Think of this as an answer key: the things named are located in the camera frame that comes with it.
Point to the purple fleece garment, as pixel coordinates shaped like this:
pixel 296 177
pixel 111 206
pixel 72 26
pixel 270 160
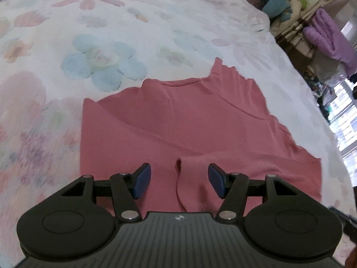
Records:
pixel 332 39

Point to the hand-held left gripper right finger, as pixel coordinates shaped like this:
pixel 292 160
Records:
pixel 217 180

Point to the pink knit shirt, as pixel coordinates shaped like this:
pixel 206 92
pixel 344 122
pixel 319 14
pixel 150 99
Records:
pixel 178 122

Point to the bright window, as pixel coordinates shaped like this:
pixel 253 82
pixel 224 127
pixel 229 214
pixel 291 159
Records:
pixel 344 122

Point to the floral fleece blanket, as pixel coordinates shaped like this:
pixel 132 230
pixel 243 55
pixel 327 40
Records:
pixel 83 33

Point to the patterned beige curtain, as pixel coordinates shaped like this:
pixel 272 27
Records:
pixel 309 14

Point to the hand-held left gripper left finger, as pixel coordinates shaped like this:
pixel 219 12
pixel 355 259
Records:
pixel 141 180

